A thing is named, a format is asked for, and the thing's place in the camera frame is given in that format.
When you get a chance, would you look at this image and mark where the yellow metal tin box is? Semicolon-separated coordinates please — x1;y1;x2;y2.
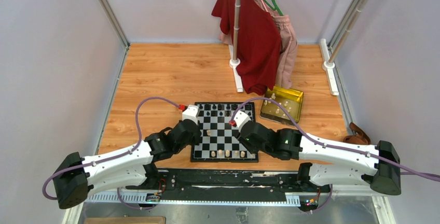
260;86;304;126

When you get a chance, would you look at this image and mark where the black white chess board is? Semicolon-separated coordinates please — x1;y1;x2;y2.
190;102;258;163

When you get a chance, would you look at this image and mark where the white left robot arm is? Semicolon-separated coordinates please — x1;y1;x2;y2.
52;119;202;209

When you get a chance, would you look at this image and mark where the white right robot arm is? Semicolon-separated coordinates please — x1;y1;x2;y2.
237;121;402;195

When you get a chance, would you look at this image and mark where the brown cloth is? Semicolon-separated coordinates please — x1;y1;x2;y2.
342;122;371;145

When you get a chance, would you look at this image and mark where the white right rack foot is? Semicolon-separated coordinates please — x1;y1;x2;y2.
319;38;339;96

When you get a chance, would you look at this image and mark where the white clothes rack stand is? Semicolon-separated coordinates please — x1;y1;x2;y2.
229;0;244;93

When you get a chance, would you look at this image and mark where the pink garment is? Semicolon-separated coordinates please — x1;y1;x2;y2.
219;0;298;91

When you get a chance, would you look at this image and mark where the red t-shirt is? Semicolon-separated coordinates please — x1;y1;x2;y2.
212;0;281;95

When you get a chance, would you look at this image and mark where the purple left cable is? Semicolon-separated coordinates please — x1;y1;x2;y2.
42;97;186;211

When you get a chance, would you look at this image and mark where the purple cable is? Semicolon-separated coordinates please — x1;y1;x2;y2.
229;97;440;213
42;97;186;211

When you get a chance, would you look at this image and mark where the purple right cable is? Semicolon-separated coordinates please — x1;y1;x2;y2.
229;97;440;213

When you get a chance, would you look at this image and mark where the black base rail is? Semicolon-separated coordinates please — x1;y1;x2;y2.
125;169;330;204

